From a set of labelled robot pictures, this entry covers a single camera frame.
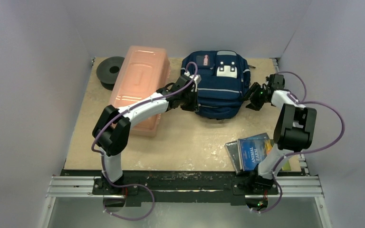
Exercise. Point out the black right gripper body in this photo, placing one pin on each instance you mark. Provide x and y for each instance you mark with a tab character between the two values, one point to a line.
255	96

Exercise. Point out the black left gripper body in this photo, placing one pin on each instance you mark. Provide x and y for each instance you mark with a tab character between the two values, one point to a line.
189	101

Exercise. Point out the navy blue student backpack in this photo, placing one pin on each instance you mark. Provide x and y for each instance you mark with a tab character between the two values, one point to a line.
223	82

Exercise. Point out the pink pen toy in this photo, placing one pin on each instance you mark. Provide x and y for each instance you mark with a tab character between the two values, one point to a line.
206	60

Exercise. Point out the blue Animal Farm book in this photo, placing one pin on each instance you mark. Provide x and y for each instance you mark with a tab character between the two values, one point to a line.
253	150

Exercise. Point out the dark book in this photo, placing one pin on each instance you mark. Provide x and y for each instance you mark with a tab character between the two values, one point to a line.
234	155

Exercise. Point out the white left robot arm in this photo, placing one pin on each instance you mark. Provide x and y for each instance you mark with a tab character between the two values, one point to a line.
112	130

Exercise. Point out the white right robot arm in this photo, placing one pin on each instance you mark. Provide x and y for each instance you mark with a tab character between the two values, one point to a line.
294	128

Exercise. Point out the pink translucent storage box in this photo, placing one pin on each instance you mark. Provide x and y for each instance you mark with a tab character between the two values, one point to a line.
144	70

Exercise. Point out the black filament spool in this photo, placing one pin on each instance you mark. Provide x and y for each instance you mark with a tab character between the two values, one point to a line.
108	70

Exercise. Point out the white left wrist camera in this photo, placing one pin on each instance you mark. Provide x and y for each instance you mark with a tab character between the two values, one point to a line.
196	77

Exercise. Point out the aluminium frame rail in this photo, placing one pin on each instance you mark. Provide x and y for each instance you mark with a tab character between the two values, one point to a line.
300	186

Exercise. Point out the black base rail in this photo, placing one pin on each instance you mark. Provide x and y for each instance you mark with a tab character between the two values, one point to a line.
178	186

